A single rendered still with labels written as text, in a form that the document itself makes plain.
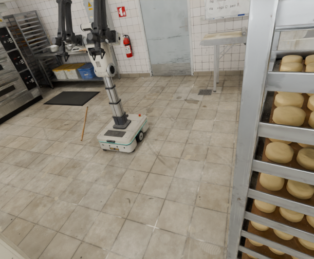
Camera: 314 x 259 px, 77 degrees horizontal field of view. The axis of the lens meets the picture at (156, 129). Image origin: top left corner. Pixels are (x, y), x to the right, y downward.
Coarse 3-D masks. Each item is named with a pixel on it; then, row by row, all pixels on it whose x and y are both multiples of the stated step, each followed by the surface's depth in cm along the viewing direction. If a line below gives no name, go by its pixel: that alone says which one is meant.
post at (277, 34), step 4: (276, 32) 60; (280, 32) 60; (276, 36) 60; (276, 40) 61; (276, 44) 62; (272, 48) 63; (276, 48) 62; (272, 64) 65; (272, 68) 66; (264, 96) 72; (264, 100) 73
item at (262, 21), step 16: (256, 0) 23; (272, 0) 22; (256, 16) 24; (272, 16) 23; (256, 32) 24; (272, 32) 24; (256, 48) 25; (256, 64) 26; (256, 80) 28; (256, 96) 29; (240, 112) 32; (256, 112) 30; (240, 128) 33; (256, 128) 32; (240, 144) 35; (240, 160) 37; (240, 176) 39; (240, 192) 42; (240, 208) 45; (240, 224) 48
